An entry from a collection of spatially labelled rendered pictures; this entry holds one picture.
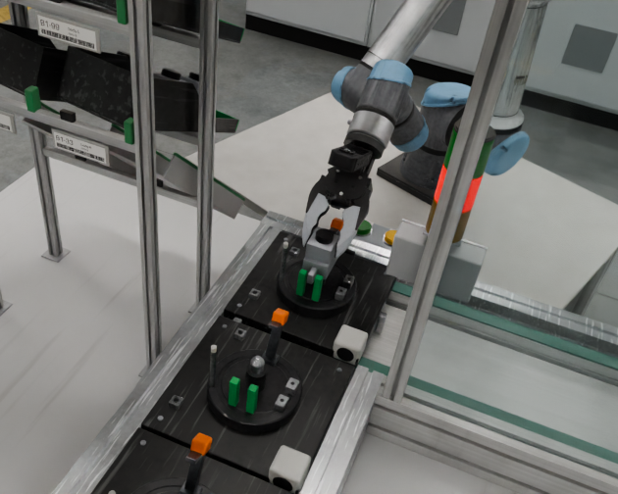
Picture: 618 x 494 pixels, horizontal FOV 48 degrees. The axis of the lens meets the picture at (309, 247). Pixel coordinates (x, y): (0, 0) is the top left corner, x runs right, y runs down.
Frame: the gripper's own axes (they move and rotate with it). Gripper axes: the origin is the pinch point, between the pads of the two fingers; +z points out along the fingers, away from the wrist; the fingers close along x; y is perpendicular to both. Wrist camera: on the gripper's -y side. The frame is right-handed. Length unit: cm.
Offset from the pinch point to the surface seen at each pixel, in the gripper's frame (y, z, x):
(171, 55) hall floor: 234, -127, 171
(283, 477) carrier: -15.1, 34.9, -10.0
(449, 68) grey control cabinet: 261, -182, 22
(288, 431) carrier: -9.0, 29.5, -7.5
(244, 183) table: 40, -17, 31
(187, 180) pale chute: -8.5, -0.7, 22.6
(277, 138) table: 54, -34, 32
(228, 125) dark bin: -7.4, -12.0, 20.6
